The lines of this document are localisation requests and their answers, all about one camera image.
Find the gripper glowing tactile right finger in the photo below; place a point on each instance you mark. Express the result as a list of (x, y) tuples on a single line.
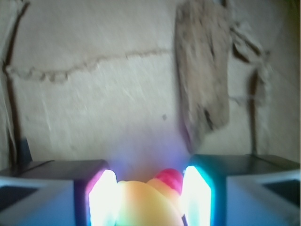
[(241, 190)]

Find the brown paper bag bin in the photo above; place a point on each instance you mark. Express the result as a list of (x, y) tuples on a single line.
[(97, 79)]

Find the brown wood bark piece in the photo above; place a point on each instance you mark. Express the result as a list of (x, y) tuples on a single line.
[(202, 42)]

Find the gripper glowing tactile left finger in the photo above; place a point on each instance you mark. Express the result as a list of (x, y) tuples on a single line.
[(58, 193)]

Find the yellow rubber duck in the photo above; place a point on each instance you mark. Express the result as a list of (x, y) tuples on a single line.
[(156, 202)]

